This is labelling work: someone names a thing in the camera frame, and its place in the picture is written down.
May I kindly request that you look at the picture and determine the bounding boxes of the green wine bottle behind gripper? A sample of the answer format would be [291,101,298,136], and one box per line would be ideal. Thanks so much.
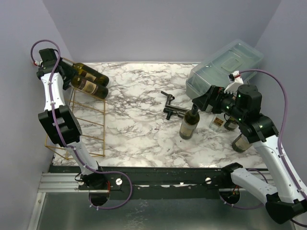
[224,117,238,131]

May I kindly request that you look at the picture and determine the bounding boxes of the clear square glass bottle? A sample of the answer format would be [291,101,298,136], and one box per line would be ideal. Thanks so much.
[209,113,226,132]

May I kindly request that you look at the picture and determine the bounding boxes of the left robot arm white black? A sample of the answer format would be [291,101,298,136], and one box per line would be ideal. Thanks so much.
[37,48,110,189]

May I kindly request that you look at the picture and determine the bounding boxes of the gold wire wine rack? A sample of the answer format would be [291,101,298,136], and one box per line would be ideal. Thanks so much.
[38,88,106,161]

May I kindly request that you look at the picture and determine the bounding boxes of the dark metal lever corkscrew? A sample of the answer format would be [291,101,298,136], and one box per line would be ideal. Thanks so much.
[161,91,188,113]

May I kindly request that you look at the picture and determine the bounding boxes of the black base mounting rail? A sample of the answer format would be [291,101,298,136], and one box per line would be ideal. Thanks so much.
[49,165,269,201]

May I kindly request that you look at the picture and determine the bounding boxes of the green wine bottle silver neck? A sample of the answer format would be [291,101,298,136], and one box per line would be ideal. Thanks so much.
[62,58,109,87]

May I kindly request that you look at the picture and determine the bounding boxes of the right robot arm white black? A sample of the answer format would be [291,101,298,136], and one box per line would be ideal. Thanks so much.
[192,84,307,224]

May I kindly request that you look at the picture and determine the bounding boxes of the clear plastic storage box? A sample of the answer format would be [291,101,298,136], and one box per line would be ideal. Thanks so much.
[186,39,264,99]

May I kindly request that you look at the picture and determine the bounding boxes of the green wine bottle near arm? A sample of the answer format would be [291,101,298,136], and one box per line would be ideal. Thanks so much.
[232,134,252,153]

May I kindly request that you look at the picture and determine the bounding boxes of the green wine bottle brown label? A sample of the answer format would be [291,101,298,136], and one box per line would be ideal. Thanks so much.
[65,75,108,99]

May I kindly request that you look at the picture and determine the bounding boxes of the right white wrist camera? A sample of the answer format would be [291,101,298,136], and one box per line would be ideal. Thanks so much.
[224,70,244,96]

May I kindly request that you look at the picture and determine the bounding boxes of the green wine bottle white label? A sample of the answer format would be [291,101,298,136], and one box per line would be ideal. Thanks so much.
[179,104,200,139]

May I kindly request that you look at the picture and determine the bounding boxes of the black T-handle corkscrew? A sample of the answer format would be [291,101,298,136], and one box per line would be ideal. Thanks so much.
[163,107,188,120]

